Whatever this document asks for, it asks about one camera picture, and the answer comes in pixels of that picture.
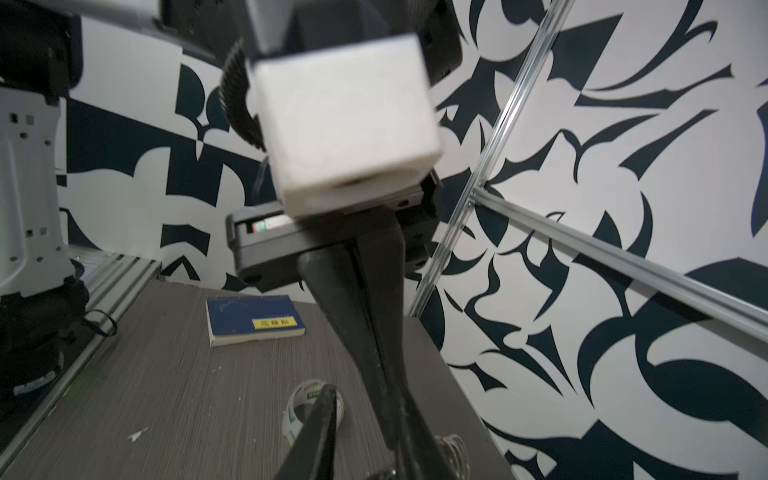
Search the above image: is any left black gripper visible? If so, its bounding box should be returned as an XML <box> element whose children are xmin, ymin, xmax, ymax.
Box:
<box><xmin>225</xmin><ymin>170</ymin><xmax>455</xmax><ymax>479</ymax></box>

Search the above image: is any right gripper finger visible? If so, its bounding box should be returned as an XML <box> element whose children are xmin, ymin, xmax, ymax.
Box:
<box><xmin>275</xmin><ymin>383</ymin><xmax>339</xmax><ymax>479</ymax></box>

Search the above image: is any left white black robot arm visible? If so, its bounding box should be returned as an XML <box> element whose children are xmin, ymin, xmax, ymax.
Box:
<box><xmin>1</xmin><ymin>1</ymin><xmax>462</xmax><ymax>479</ymax></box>

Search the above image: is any clear tape roll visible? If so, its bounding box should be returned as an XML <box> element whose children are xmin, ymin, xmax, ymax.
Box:
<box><xmin>281</xmin><ymin>379</ymin><xmax>326</xmax><ymax>449</ymax></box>

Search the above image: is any blue book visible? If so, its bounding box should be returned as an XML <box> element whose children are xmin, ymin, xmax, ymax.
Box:
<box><xmin>206</xmin><ymin>295</ymin><xmax>306</xmax><ymax>347</ymax></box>

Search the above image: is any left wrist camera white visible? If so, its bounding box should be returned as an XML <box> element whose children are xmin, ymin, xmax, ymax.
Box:
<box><xmin>249</xmin><ymin>34</ymin><xmax>442</xmax><ymax>218</ymax></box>

